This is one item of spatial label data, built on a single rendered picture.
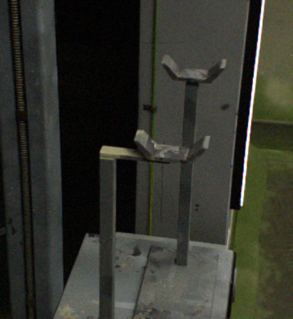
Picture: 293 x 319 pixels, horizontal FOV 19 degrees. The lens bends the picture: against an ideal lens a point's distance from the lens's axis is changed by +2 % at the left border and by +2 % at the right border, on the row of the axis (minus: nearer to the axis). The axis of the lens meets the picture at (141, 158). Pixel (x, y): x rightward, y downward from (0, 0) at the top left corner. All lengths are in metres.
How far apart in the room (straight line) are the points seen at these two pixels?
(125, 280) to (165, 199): 0.43
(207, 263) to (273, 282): 1.21
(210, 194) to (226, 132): 0.14
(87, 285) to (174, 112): 0.44
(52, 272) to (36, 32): 0.33
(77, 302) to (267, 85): 1.91
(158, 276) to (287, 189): 1.67
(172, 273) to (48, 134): 0.32
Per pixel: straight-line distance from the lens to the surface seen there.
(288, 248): 2.59
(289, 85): 3.01
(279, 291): 2.43
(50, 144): 1.04
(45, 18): 0.97
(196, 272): 1.24
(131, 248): 1.29
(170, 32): 1.48
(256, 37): 1.48
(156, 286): 1.21
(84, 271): 1.25
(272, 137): 3.01
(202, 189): 1.61
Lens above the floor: 1.56
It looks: 31 degrees down
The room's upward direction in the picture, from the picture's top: 1 degrees clockwise
